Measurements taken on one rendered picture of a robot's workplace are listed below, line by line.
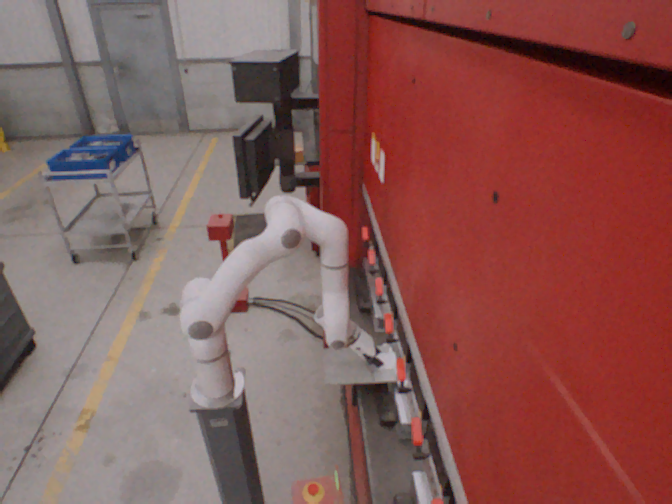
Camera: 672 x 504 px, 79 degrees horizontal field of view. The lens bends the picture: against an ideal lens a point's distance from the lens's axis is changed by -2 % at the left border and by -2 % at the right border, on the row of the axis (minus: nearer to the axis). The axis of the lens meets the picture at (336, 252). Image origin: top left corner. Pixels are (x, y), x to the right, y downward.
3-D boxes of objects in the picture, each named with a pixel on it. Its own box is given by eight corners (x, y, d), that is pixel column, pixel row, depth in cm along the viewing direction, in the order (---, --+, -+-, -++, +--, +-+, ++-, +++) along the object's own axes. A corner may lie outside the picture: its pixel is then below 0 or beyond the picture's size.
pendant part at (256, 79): (268, 186, 282) (257, 48, 238) (304, 187, 280) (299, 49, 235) (246, 220, 239) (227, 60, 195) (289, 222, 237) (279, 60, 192)
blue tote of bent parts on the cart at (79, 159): (69, 167, 392) (63, 148, 383) (122, 164, 397) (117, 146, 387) (51, 181, 362) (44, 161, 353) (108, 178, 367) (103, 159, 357)
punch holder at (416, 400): (405, 395, 126) (410, 356, 117) (432, 393, 126) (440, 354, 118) (416, 439, 113) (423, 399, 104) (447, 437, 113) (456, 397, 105)
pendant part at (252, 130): (260, 170, 268) (255, 113, 249) (278, 171, 267) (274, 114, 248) (238, 199, 230) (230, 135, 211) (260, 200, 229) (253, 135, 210)
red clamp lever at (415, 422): (410, 418, 102) (414, 461, 99) (426, 417, 102) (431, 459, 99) (408, 417, 104) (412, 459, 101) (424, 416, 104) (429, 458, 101)
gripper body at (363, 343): (359, 338, 147) (378, 355, 152) (356, 319, 155) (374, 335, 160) (343, 349, 149) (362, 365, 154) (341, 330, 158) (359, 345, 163)
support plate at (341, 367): (323, 350, 167) (323, 348, 167) (388, 347, 169) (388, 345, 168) (325, 385, 152) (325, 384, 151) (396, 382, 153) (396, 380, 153)
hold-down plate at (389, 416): (369, 364, 176) (369, 359, 174) (382, 363, 176) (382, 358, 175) (380, 426, 150) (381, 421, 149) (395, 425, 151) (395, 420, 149)
